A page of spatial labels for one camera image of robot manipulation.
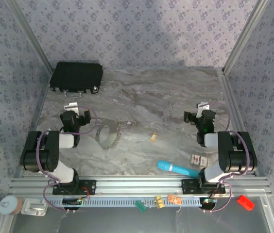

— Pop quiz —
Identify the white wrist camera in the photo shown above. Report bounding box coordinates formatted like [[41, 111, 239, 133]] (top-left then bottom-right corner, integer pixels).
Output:
[[64, 102, 79, 116], [197, 102, 211, 117]]

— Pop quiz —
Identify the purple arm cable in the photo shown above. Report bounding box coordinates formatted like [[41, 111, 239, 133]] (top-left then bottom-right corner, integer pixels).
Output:
[[36, 105, 98, 214], [201, 101, 252, 214]]

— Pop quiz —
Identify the orange tag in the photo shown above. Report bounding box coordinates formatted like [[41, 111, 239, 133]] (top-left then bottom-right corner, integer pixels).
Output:
[[167, 194, 183, 205]]

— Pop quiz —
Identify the red plastic block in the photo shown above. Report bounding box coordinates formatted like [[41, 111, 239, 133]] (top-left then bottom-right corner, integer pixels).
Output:
[[236, 194, 256, 211]]

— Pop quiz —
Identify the clear plastic bracket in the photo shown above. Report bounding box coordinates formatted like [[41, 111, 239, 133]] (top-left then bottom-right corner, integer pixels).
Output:
[[20, 198, 49, 216]]

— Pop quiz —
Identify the roll with blue lid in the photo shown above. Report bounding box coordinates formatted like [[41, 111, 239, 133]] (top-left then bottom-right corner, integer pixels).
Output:
[[0, 196, 24, 216]]

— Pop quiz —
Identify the aluminium frame post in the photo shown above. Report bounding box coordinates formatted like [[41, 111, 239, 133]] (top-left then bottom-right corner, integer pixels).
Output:
[[5, 0, 55, 73], [222, 0, 270, 75]]

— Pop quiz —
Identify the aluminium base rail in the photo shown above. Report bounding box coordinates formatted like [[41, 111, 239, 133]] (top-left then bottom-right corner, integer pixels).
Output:
[[8, 176, 273, 197]]

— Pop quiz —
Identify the black case with handle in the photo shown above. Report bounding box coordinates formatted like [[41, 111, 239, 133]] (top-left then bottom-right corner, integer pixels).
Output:
[[49, 61, 104, 98]]

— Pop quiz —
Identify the green tag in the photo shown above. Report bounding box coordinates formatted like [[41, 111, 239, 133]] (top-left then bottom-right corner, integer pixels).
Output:
[[135, 200, 147, 214]]

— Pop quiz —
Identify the slotted grey cable duct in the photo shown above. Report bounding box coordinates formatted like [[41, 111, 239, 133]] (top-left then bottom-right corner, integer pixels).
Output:
[[47, 196, 203, 207]]

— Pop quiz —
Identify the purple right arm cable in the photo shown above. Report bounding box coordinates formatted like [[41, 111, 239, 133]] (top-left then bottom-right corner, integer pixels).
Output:
[[201, 101, 252, 214]]

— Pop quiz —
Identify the left circuit board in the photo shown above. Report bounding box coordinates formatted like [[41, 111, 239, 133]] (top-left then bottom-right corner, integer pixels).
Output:
[[62, 198, 90, 207]]

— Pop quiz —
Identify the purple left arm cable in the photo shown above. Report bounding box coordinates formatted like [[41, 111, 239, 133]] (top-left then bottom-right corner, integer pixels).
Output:
[[36, 105, 98, 214]]

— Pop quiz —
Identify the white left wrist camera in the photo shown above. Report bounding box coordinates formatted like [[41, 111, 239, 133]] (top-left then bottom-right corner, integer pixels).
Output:
[[64, 102, 79, 116]]

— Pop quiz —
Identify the clear plastic bag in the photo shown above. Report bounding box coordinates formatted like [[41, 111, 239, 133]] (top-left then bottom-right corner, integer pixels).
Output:
[[95, 120, 122, 151]]

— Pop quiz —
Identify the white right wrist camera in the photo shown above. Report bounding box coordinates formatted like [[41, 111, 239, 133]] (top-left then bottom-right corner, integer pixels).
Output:
[[197, 102, 211, 117]]

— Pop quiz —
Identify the circuit board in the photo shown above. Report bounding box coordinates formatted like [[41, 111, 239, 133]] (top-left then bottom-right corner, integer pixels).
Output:
[[200, 197, 218, 210], [62, 198, 90, 207]]

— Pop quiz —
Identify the blue flashlight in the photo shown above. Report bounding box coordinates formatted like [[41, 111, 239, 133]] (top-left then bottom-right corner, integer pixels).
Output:
[[157, 160, 201, 178]]

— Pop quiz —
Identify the right circuit board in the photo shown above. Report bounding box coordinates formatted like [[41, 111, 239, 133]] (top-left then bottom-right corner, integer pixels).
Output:
[[200, 197, 218, 210]]

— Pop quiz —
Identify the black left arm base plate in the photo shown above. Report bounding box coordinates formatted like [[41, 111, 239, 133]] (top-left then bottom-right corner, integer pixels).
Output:
[[52, 179, 97, 196]]

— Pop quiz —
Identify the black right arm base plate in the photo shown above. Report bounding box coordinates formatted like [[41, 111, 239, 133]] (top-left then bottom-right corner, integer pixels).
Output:
[[181, 179, 226, 195]]

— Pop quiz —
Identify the playing card box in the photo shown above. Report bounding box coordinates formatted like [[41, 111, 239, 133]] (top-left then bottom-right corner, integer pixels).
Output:
[[189, 153, 210, 168]]

